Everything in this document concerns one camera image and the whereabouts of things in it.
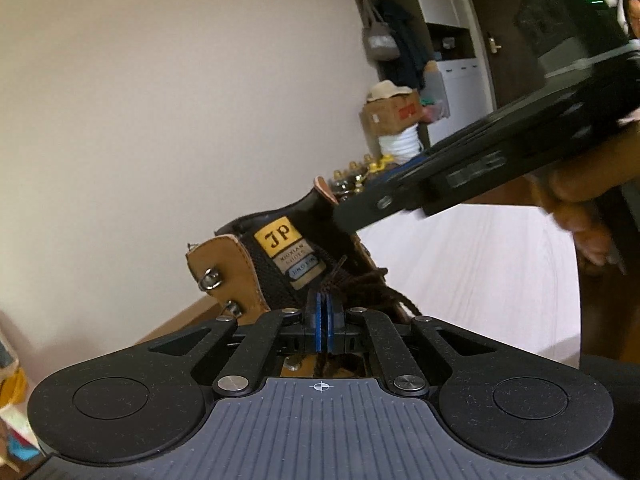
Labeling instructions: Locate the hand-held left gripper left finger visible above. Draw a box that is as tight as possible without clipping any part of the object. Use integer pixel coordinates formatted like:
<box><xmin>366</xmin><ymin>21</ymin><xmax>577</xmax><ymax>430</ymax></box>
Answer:
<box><xmin>142</xmin><ymin>289</ymin><xmax>326</xmax><ymax>398</ymax></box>

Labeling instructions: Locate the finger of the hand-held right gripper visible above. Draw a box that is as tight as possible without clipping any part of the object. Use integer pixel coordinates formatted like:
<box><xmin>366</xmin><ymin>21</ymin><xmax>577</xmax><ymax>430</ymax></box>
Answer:
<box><xmin>375</xmin><ymin>152</ymin><xmax>431</xmax><ymax>183</ymax></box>
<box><xmin>332</xmin><ymin>90</ymin><xmax>601</xmax><ymax>235</ymax></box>

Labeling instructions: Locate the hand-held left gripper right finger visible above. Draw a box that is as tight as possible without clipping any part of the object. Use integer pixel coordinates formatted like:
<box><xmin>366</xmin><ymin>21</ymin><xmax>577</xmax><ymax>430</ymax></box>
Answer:
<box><xmin>326</xmin><ymin>289</ymin><xmax>500</xmax><ymax>398</ymax></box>

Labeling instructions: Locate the dark brown shoelace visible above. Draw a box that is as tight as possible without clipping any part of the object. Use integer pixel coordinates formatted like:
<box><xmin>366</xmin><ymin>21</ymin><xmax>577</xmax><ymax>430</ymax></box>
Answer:
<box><xmin>312</xmin><ymin>255</ymin><xmax>423</xmax><ymax>377</ymax></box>

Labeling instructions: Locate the brown leather boot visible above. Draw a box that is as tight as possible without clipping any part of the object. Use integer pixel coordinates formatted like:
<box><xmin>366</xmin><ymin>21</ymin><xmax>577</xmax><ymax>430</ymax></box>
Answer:
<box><xmin>185</xmin><ymin>176</ymin><xmax>426</xmax><ymax>378</ymax></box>

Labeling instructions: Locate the person's right hand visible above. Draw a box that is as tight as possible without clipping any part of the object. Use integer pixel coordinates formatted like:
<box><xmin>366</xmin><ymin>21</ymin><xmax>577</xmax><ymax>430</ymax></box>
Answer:
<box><xmin>527</xmin><ymin>130</ymin><xmax>640</xmax><ymax>278</ymax></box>

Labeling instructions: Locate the white plastic bucket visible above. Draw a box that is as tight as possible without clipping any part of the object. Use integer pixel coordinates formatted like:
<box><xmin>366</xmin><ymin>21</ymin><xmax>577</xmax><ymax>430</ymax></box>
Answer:
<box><xmin>377</xmin><ymin>122</ymin><xmax>423</xmax><ymax>166</ymax></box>

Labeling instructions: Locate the group of cooking oil bottles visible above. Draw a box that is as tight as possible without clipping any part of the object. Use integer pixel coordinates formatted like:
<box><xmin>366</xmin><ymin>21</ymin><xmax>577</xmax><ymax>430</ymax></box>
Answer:
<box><xmin>330</xmin><ymin>152</ymin><xmax>401</xmax><ymax>198</ymax></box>

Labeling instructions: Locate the cardboard box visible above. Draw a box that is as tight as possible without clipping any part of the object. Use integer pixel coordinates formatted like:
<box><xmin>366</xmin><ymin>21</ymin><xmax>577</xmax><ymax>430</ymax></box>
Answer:
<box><xmin>360</xmin><ymin>89</ymin><xmax>426</xmax><ymax>138</ymax></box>

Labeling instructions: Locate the colourful clothes pile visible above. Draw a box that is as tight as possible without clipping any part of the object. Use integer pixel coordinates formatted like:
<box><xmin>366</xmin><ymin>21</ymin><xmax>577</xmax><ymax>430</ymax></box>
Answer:
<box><xmin>419</xmin><ymin>95</ymin><xmax>451</xmax><ymax>126</ymax></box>

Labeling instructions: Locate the beige hat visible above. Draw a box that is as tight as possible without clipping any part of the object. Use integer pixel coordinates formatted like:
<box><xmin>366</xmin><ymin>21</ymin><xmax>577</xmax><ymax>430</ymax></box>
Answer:
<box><xmin>366</xmin><ymin>80</ymin><xmax>416</xmax><ymax>103</ymax></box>

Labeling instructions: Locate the dark wooden door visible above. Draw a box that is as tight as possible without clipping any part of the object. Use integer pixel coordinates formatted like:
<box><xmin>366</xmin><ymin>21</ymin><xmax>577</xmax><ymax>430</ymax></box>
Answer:
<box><xmin>457</xmin><ymin>0</ymin><xmax>538</xmax><ymax>111</ymax></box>

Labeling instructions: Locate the white cabinet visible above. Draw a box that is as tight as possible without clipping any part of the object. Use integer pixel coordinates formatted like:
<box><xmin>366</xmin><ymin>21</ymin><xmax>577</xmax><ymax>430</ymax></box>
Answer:
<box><xmin>345</xmin><ymin>0</ymin><xmax>498</xmax><ymax>148</ymax></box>

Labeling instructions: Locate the dark hanging coat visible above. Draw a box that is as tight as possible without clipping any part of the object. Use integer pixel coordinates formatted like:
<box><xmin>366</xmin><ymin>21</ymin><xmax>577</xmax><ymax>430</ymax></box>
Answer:
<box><xmin>374</xmin><ymin>0</ymin><xmax>436</xmax><ymax>93</ymax></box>

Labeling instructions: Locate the grey hanging bag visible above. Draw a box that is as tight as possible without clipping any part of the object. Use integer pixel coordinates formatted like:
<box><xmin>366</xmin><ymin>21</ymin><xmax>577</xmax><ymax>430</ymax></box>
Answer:
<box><xmin>361</xmin><ymin>0</ymin><xmax>401</xmax><ymax>62</ymax></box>

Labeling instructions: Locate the colourful printed carton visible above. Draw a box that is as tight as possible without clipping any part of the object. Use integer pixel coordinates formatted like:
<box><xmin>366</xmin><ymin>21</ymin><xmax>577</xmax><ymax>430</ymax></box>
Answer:
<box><xmin>0</xmin><ymin>310</ymin><xmax>43</xmax><ymax>473</ymax></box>

